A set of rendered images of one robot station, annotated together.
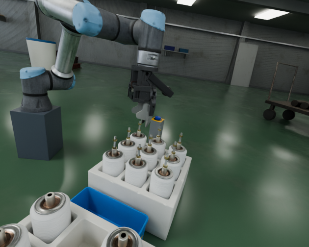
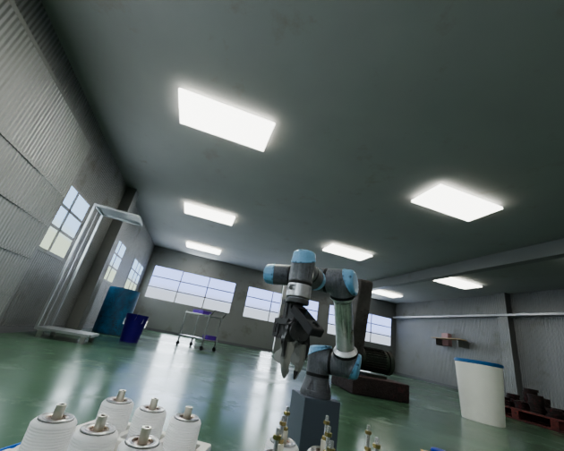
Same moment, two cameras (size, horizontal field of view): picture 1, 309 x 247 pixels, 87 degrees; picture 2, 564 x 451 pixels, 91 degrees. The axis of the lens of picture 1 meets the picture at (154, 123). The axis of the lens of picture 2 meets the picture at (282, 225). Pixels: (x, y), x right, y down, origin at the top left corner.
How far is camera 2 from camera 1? 0.88 m
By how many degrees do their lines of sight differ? 90
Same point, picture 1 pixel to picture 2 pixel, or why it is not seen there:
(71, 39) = (337, 309)
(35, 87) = (312, 364)
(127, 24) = not seen: hidden behind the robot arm
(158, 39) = (294, 270)
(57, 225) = (169, 437)
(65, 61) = (338, 335)
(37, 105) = (309, 386)
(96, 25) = (269, 274)
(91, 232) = not seen: outside the picture
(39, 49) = (471, 375)
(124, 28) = not seen: hidden behind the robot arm
